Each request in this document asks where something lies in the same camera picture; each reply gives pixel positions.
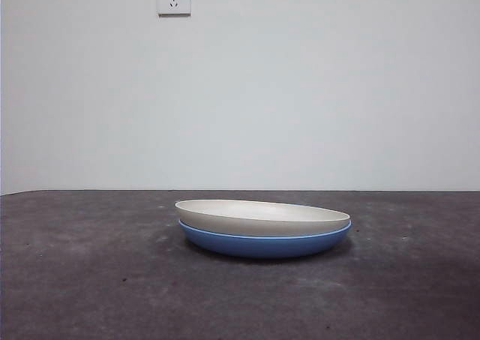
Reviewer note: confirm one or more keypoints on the dark grey table mat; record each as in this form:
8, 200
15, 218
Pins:
240, 302

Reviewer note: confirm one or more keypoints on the blue round plate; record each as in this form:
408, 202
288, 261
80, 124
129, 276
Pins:
262, 248

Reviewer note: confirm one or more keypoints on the white round plate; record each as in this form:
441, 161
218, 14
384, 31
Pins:
243, 223

